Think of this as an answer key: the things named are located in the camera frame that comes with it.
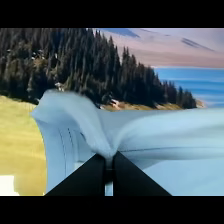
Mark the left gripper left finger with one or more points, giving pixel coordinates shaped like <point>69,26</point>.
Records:
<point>89,181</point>

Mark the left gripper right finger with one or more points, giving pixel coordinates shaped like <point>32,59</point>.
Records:
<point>131,181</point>

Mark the light blue garment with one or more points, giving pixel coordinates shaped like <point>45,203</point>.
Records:
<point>156,136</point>

